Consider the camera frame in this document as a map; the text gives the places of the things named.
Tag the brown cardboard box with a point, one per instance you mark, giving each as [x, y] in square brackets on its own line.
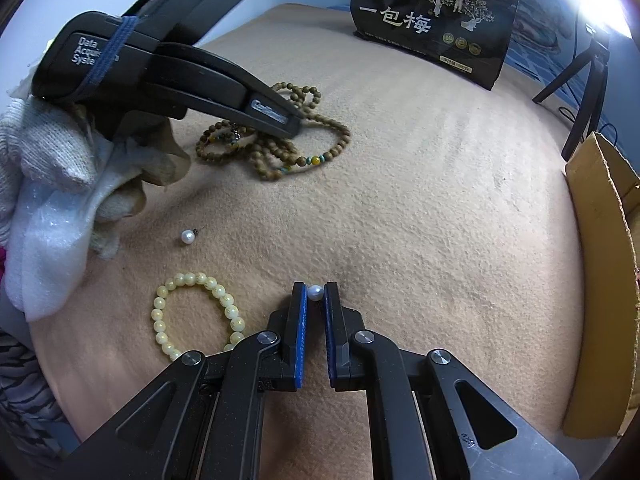
[605, 195]

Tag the left gloved hand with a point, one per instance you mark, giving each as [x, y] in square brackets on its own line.
[64, 187]

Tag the tan blanket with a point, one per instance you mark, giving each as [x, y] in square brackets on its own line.
[447, 223]

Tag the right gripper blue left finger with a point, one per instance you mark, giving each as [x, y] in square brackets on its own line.
[284, 362]

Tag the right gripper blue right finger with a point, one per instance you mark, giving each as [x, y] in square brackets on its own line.
[348, 362]

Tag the white pearl earring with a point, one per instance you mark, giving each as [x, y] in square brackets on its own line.
[315, 293]
[189, 236]

